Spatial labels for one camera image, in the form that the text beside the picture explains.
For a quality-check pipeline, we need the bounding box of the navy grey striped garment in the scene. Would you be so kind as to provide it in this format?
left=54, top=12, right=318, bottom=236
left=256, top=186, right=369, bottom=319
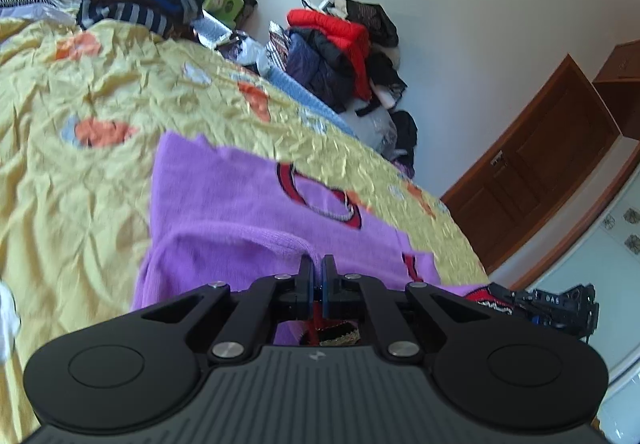
left=78, top=0, right=173, bottom=40

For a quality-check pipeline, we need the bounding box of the yellow printed blanket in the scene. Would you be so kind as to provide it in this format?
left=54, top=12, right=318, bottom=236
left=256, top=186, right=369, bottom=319
left=0, top=17, right=491, bottom=443

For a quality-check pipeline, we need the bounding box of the light blue knitted blanket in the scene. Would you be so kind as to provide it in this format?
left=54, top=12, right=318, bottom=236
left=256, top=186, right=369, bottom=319
left=268, top=67, right=359, bottom=140

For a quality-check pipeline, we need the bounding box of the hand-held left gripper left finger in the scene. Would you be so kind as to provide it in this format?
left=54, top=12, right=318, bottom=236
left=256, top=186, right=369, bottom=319
left=132, top=254, right=317, bottom=366

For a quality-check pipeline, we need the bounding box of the black printed garment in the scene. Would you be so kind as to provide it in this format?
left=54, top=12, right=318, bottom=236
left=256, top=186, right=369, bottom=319
left=343, top=0, right=401, bottom=50

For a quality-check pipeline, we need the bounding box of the purple knit sweater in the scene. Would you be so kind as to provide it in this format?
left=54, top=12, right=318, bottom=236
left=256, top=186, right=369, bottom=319
left=131, top=131, right=517, bottom=348

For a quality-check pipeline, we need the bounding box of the wooden door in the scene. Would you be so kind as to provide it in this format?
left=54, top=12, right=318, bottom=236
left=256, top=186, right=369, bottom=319
left=439, top=53, right=623, bottom=276

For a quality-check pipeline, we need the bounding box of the red jacket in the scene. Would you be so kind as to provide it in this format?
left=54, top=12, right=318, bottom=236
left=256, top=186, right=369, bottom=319
left=286, top=9, right=373, bottom=101

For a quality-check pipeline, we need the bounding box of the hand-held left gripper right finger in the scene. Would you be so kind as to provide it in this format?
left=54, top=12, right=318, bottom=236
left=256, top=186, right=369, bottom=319
left=322, top=254, right=502, bottom=366

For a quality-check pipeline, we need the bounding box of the grey stuffed bag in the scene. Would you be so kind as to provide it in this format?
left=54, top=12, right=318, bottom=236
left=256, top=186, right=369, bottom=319
left=342, top=106, right=402, bottom=156

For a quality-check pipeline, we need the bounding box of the black bag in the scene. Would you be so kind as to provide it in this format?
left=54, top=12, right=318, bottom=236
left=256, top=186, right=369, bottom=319
left=388, top=110, right=419, bottom=168

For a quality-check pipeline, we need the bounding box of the crumpled plastic bag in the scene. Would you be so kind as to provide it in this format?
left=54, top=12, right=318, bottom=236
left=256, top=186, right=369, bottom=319
left=193, top=17, right=274, bottom=77

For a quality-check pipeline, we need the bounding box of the wooden cabinet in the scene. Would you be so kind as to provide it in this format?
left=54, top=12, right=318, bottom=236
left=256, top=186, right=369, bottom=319
left=592, top=41, right=640, bottom=142

